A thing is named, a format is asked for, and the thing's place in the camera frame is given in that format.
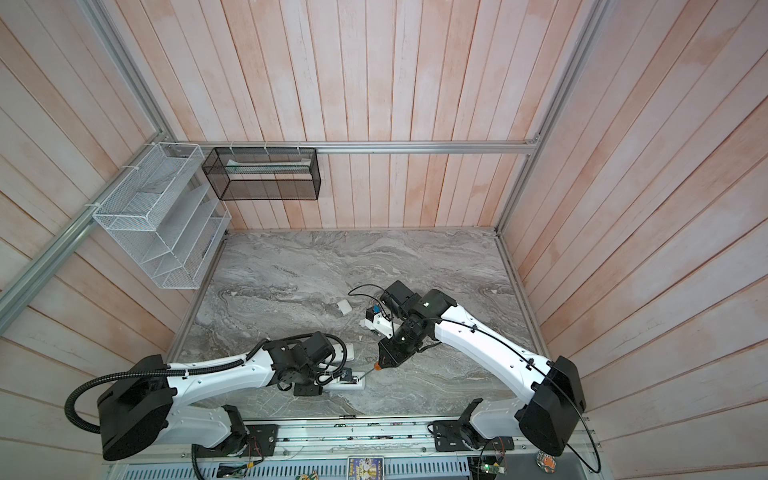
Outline white battery cover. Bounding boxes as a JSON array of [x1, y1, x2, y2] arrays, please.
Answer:
[[337, 300, 352, 316]]

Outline long white TV remote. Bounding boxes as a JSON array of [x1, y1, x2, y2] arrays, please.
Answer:
[[324, 370, 365, 391]]

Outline orange handle screwdriver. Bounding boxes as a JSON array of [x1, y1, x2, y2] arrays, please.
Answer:
[[356, 362, 382, 382]]

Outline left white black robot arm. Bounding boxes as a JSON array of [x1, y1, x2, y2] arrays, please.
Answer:
[[97, 332, 354, 461]]

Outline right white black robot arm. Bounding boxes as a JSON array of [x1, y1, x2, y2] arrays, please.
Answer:
[[377, 281, 586, 457]]

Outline colourful card box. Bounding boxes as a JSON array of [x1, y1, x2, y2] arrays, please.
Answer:
[[347, 457, 385, 480]]

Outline small round orange object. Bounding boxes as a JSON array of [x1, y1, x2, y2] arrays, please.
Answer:
[[536, 451, 557, 474]]

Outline black mesh basket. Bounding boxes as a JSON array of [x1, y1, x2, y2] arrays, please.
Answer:
[[202, 146, 322, 201]]

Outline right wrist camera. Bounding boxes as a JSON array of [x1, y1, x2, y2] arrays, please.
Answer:
[[360, 305, 396, 338]]

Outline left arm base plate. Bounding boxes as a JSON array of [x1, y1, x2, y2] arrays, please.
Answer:
[[197, 424, 279, 459]]

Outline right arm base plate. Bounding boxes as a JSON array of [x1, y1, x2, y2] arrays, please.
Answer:
[[427, 420, 515, 452]]

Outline white wire mesh shelf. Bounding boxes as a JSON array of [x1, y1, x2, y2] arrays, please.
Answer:
[[94, 143, 231, 290]]

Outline black corrugated cable conduit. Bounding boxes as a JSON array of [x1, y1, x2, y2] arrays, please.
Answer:
[[64, 331, 349, 480]]

